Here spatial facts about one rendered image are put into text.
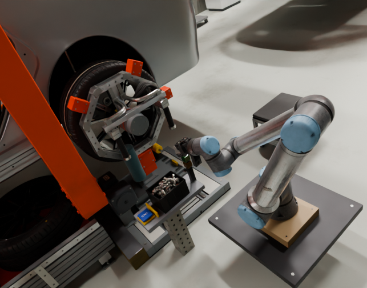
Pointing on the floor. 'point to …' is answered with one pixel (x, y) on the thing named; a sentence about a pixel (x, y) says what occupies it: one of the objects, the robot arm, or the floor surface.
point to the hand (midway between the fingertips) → (177, 152)
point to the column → (179, 233)
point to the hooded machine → (220, 4)
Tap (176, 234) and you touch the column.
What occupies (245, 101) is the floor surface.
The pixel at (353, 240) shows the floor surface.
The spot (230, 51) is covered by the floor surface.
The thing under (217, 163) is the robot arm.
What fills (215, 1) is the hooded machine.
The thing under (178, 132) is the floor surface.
